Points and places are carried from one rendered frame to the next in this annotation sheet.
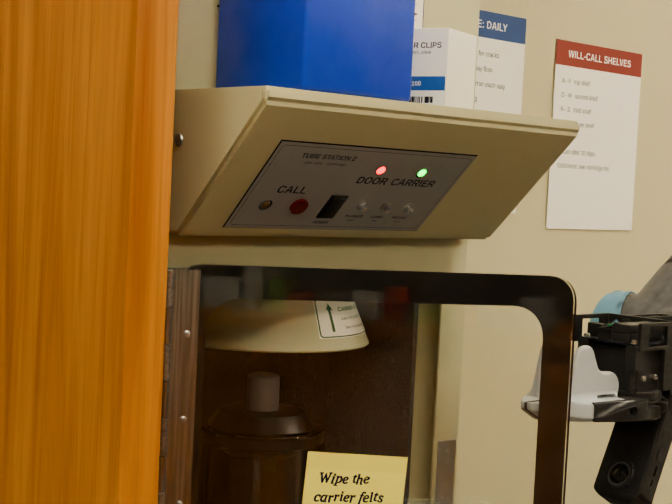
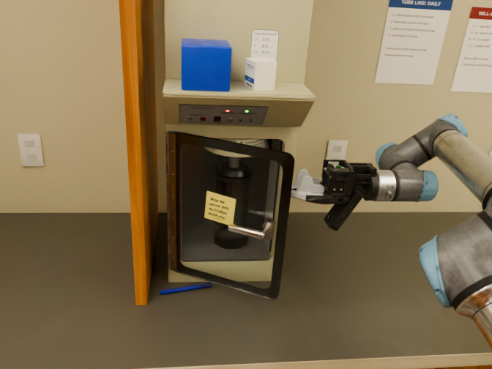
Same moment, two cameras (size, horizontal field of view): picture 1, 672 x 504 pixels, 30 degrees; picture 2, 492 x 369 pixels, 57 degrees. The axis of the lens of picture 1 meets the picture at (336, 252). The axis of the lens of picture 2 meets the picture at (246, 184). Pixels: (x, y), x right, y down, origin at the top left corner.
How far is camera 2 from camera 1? 68 cm
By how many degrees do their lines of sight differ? 39
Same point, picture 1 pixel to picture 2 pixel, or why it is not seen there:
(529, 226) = (441, 90)
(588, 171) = (482, 66)
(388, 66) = (218, 80)
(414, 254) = (272, 129)
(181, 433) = (173, 178)
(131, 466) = (133, 190)
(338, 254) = (237, 128)
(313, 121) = (187, 99)
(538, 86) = (456, 29)
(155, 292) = (137, 146)
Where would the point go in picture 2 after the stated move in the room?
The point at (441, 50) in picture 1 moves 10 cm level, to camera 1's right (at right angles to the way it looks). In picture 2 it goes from (253, 69) to (295, 77)
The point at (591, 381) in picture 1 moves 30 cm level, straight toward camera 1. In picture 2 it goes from (309, 187) to (205, 229)
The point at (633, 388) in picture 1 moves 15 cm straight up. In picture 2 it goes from (329, 192) to (340, 129)
